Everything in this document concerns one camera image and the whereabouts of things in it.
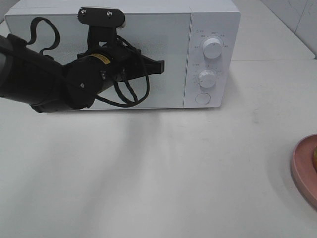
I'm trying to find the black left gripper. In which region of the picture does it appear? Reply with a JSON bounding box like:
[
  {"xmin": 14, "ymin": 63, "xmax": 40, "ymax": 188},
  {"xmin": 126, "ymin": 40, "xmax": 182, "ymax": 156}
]
[{"xmin": 77, "ymin": 46, "xmax": 165, "ymax": 80}]

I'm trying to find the white microwave door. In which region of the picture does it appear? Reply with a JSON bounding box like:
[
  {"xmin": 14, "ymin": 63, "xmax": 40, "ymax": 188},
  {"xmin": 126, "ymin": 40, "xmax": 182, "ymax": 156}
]
[{"xmin": 5, "ymin": 13, "xmax": 190, "ymax": 109}]

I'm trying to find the white microwave knob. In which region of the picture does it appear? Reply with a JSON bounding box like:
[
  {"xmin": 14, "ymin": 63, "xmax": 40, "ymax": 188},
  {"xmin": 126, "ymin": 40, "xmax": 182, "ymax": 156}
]
[
  {"xmin": 202, "ymin": 35, "xmax": 223, "ymax": 59},
  {"xmin": 198, "ymin": 70, "xmax": 217, "ymax": 88}
]

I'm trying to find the round white door button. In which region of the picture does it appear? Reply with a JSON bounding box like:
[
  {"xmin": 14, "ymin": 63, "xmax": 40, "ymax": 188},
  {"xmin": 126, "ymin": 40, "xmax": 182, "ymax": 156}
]
[{"xmin": 195, "ymin": 93, "xmax": 211, "ymax": 105}]

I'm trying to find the burger with lettuce and cheese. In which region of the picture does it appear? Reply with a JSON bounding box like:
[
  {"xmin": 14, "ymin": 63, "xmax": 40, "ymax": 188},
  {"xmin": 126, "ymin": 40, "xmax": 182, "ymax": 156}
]
[{"xmin": 312, "ymin": 147, "xmax": 317, "ymax": 172}]

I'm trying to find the pink round plate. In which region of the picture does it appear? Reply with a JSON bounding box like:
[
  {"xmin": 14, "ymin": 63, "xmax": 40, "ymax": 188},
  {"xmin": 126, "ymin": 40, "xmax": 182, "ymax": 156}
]
[{"xmin": 291, "ymin": 134, "xmax": 317, "ymax": 209}]

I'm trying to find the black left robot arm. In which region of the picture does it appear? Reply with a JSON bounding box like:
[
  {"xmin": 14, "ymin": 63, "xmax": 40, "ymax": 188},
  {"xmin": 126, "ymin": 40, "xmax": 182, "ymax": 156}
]
[{"xmin": 0, "ymin": 34, "xmax": 164, "ymax": 113}]

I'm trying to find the white microwave oven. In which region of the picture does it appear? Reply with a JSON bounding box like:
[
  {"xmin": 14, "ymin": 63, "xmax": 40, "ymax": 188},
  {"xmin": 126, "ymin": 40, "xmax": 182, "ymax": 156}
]
[{"xmin": 4, "ymin": 0, "xmax": 241, "ymax": 108}]

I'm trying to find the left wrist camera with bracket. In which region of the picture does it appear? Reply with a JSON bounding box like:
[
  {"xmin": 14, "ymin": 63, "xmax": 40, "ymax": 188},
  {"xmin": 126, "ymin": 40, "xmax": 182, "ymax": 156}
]
[{"xmin": 77, "ymin": 7, "xmax": 125, "ymax": 50}]

